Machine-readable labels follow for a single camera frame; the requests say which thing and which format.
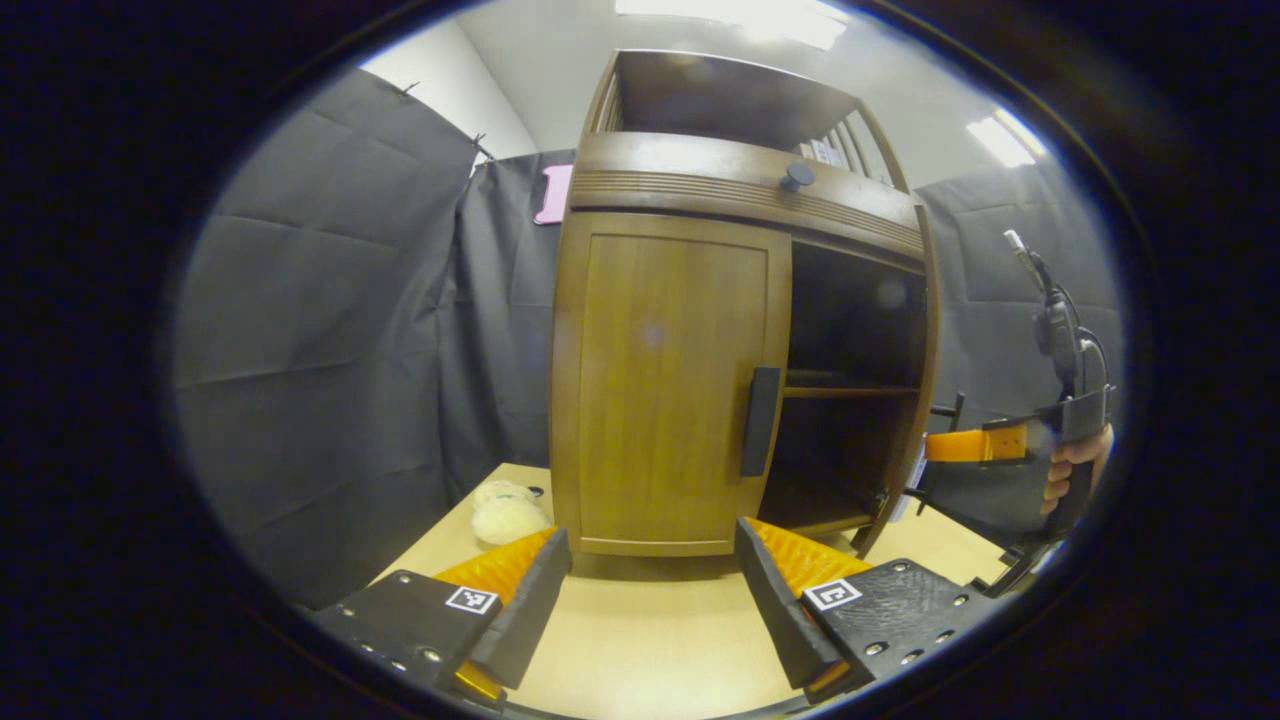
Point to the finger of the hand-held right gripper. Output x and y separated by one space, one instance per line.
985 500
970 446

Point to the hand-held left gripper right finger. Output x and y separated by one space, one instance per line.
775 610

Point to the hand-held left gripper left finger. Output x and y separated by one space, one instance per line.
530 620

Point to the wooden double-door shoe cabinet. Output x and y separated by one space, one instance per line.
720 100

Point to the wooden cabinet drawer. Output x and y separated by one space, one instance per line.
680 175

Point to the white booklet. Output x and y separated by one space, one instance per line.
916 470

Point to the cream plush toy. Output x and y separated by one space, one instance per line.
508 515

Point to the wooden inner shelf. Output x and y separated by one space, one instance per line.
850 392

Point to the small ceiling light panel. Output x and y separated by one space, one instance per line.
1000 140

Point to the white small box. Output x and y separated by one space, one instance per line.
838 155
820 153

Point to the black round drawer knob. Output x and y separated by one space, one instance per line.
797 177

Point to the black backdrop cloth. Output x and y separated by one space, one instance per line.
320 330

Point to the large ceiling light panel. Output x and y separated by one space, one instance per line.
740 15

